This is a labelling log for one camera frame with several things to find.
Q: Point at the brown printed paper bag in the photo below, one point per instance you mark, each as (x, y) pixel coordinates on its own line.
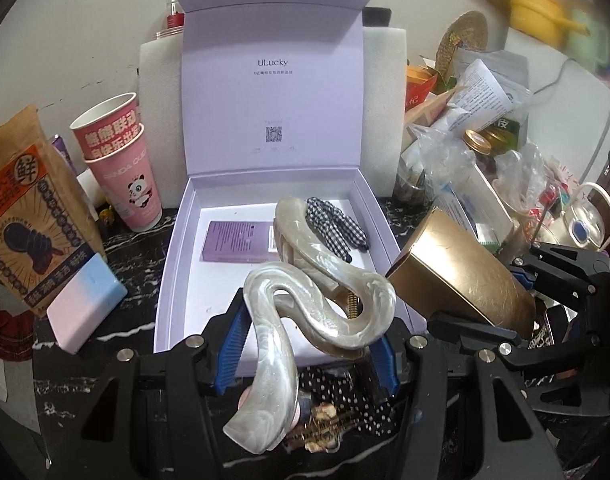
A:
(30, 210)

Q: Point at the pink round compact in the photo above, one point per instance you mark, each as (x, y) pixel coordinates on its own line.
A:
(245, 398)

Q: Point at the gold rectangular box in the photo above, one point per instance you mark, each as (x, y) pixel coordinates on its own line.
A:
(460, 270)

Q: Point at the lavender gift box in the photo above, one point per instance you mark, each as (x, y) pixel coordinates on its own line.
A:
(275, 85)

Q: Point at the small white container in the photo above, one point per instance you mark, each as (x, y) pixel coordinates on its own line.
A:
(87, 185)

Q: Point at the small black box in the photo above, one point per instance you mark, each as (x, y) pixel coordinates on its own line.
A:
(377, 17)

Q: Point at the clear bottle with red band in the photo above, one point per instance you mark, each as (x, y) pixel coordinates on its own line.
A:
(176, 15)

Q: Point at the red carton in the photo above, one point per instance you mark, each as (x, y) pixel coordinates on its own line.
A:
(420, 90)

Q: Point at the red paper cup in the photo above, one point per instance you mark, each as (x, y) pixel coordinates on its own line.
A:
(107, 132)

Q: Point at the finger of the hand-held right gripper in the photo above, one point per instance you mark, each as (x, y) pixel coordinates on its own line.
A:
(521, 276)
(485, 332)

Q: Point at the black white gingham scrunchie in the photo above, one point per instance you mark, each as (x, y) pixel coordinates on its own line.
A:
(330, 220)

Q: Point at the white foam block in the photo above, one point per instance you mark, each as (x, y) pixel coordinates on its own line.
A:
(160, 110)
(385, 110)

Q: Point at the pink blue power bank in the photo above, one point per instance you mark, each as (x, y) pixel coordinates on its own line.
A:
(85, 300)

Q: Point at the purple card box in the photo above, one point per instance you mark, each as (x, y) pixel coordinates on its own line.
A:
(235, 242)

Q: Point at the red plaid scarf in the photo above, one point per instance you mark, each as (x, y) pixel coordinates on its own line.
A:
(10, 330)

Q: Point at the pink panda paper cup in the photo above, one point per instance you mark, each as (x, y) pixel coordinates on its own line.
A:
(135, 190)

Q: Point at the clear plastic bag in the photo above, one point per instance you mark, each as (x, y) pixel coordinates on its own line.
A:
(440, 160)

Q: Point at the black polka dot scrunchie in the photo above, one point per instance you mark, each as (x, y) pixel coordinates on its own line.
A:
(360, 400)

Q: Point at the round woven straw mat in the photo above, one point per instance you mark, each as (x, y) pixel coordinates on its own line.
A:
(465, 40)

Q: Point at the gold lid jar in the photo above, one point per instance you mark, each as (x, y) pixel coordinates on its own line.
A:
(477, 141)

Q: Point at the gold metal hair clip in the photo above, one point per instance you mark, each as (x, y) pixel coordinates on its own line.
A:
(320, 430)

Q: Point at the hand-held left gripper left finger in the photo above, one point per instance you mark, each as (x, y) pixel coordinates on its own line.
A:
(232, 350)

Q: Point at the purple carton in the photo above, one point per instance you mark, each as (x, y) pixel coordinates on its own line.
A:
(62, 155)

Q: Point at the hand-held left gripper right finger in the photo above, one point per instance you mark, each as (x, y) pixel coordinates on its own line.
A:
(385, 360)

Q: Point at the pearl white wavy hair claw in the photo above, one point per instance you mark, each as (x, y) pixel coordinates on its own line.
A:
(270, 360)

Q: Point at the glass jar with dark contents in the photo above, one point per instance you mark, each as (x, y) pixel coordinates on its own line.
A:
(412, 182)

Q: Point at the green white box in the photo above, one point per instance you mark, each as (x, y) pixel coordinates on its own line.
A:
(465, 215)

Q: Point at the white paper leaflet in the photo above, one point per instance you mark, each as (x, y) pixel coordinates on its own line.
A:
(480, 92)

